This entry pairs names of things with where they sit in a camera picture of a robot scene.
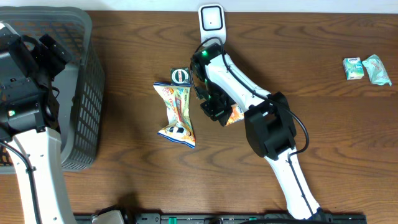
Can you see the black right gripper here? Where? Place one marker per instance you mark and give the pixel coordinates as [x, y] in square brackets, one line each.
[221, 112]

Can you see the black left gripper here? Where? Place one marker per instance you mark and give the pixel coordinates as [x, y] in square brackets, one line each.
[55, 50]

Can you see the orange small snack pack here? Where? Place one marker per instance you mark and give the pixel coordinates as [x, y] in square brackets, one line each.
[236, 115]

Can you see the orange wet wipes pack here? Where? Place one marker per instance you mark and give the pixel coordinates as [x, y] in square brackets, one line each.
[177, 100]

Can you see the dark round-label can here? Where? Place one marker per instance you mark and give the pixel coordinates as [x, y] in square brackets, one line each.
[180, 76]

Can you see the teal small tissue pack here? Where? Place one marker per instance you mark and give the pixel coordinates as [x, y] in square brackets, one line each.
[353, 68]

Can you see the mint green snack packet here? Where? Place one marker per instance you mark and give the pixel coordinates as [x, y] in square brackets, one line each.
[376, 71]

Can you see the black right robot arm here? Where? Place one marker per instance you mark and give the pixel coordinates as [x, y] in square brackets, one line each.
[269, 122]

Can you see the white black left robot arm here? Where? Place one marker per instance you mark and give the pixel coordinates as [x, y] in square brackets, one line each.
[30, 130]

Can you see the dark grey plastic basket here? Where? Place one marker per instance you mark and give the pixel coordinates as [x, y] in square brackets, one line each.
[81, 83]

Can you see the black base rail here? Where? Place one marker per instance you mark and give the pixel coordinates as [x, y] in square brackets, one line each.
[148, 218]

